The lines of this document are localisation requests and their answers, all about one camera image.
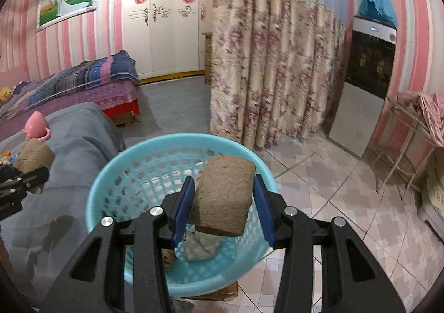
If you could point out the wooden desk with drawers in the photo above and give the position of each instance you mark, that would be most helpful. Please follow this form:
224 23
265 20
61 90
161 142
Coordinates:
208 56

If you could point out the yellow duck plush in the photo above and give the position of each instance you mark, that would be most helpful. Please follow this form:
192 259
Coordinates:
5 93

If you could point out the white appliance with dark door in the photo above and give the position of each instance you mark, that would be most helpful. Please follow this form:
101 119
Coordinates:
357 115

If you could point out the white metal rack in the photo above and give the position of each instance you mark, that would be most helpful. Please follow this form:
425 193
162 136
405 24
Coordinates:
407 125

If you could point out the wall poster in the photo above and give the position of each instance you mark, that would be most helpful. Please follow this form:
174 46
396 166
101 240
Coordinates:
67 0

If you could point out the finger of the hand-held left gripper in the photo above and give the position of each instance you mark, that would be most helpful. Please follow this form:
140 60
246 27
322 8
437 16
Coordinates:
33 179
10 207

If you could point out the pink striped cloth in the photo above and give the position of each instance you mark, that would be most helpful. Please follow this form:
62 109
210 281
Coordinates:
430 115

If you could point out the light blue plastic basket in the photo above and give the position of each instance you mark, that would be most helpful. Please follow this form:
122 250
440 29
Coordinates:
138 174

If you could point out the floral curtain with blue top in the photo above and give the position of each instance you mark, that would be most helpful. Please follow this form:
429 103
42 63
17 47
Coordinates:
270 66

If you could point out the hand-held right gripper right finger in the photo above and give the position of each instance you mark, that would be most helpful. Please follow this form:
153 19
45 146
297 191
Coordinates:
263 212

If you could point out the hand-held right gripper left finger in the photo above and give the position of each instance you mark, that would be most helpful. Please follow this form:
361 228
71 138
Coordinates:
184 209

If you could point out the blue cloth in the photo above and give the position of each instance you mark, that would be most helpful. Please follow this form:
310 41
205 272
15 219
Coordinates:
378 4

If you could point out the white woven basket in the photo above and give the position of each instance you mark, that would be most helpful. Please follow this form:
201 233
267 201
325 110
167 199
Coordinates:
433 191

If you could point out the bed with purple sheet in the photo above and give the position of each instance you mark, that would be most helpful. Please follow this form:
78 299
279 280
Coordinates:
111 97

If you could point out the plaid blue blanket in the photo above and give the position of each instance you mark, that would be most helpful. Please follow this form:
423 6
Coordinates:
76 78

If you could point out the white wardrobe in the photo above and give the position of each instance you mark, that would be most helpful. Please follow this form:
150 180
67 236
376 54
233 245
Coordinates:
166 38

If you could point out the pink pig cup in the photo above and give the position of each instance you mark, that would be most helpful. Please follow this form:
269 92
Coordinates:
34 125

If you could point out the crumpled white paper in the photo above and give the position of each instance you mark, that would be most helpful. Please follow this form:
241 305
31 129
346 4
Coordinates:
199 247

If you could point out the brown fibre block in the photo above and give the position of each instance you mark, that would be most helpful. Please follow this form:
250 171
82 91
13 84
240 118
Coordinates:
36 155
225 195

